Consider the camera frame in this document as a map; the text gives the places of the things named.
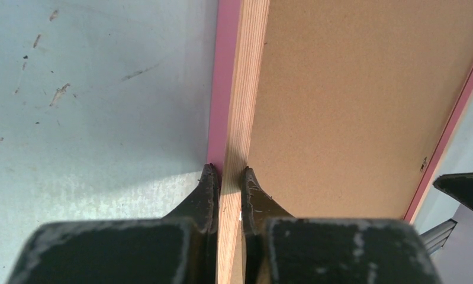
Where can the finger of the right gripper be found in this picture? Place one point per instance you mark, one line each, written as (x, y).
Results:
(458, 186)

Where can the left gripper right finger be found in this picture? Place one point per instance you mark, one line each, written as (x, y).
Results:
(280, 248)

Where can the brown backing board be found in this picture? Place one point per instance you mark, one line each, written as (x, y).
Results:
(352, 96)

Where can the aluminium frame rails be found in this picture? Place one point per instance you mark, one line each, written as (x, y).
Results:
(435, 238)

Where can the pink wooden picture frame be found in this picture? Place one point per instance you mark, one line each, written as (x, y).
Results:
(245, 22)

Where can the small metal turn clip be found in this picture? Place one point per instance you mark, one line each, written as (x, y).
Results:
(423, 164)

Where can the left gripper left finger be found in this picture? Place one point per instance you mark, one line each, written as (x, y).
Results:
(181, 247)

